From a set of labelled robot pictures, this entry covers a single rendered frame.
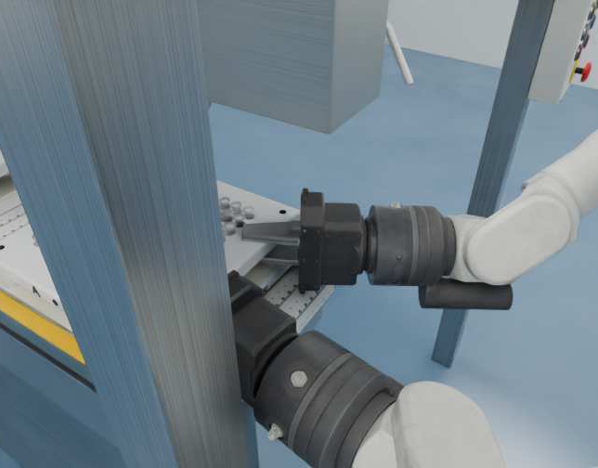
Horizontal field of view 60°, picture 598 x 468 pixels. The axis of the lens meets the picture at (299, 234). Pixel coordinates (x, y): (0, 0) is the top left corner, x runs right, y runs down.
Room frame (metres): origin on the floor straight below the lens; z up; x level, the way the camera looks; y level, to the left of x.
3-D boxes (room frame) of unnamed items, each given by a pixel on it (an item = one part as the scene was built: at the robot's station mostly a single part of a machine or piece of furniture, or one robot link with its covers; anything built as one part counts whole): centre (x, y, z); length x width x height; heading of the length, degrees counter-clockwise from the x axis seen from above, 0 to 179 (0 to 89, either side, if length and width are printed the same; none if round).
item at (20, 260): (0.45, 0.17, 0.90); 0.25 x 0.24 x 0.02; 147
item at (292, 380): (0.27, 0.02, 0.90); 0.12 x 0.10 x 0.13; 50
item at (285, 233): (0.44, 0.03, 0.92); 0.06 x 0.03 x 0.02; 90
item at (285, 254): (0.44, 0.03, 0.88); 0.06 x 0.03 x 0.02; 90
